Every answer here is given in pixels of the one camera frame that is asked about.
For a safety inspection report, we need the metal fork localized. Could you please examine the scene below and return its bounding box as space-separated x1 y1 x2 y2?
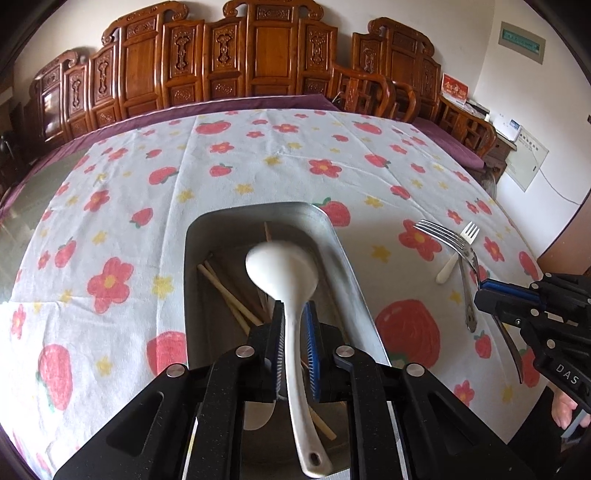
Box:
415 219 480 333

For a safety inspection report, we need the light bamboo chopstick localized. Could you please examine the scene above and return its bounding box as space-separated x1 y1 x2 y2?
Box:
197 264 263 334
202 260 339 441

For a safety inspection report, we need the cream plastic fork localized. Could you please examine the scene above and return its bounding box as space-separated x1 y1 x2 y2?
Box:
435 221 480 285

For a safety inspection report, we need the cream plastic spoon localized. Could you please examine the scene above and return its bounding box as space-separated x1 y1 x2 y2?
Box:
243 401 276 431

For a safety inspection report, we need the white ceramic soup spoon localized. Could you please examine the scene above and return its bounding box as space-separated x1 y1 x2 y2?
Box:
245 241 332 479

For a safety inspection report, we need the metal spoon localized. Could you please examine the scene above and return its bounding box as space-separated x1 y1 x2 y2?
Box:
492 315 523 384

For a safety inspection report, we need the person's right hand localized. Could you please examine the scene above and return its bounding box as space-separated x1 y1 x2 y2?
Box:
551 390 577 430

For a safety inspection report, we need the grey metal rectangular tray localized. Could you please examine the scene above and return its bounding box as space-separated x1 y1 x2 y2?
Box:
183 202 390 479

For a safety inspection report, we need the wooden side table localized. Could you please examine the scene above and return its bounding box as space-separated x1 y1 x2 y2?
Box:
435 96 517 182

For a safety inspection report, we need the purple armchair cushion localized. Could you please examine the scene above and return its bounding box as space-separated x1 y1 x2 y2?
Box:
413 117 485 171

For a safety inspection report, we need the white router box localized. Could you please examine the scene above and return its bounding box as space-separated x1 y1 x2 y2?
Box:
493 113 522 142

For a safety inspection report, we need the strawberry flower tablecloth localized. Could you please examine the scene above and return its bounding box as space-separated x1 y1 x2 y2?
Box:
1 109 545 479

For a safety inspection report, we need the red card on side table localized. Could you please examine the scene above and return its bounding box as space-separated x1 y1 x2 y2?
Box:
441 73 469 104

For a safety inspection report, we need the carved wooden armchair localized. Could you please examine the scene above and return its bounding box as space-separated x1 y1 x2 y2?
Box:
329 17 498 158

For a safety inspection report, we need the carved wooden long bench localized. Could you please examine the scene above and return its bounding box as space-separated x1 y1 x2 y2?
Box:
24 1 338 152

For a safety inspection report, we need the white paper wall chart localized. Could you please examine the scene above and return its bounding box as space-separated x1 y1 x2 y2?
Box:
505 129 549 191

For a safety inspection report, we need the green wall sign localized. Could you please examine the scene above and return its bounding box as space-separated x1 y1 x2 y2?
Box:
498 21 546 65

